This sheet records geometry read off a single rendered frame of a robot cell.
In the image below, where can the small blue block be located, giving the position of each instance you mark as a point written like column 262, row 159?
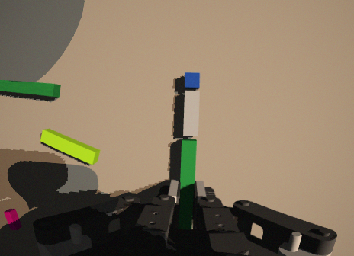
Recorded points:
column 192, row 80

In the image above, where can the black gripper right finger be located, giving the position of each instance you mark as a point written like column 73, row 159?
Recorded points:
column 282, row 234

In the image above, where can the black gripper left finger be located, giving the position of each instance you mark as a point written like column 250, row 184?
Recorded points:
column 74, row 231

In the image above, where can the magenta rectangular block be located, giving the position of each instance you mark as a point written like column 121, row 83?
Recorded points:
column 12, row 218

